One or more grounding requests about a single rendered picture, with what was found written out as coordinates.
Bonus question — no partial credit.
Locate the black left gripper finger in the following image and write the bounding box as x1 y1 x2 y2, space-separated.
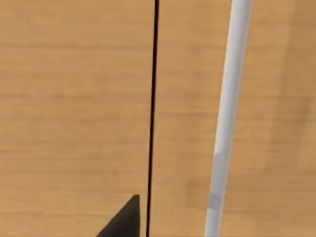
95 194 141 237

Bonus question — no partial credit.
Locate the wooden door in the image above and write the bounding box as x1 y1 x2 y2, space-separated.
149 0 316 237
0 0 156 237

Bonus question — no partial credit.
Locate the long metal handle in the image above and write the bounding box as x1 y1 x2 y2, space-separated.
203 0 253 237

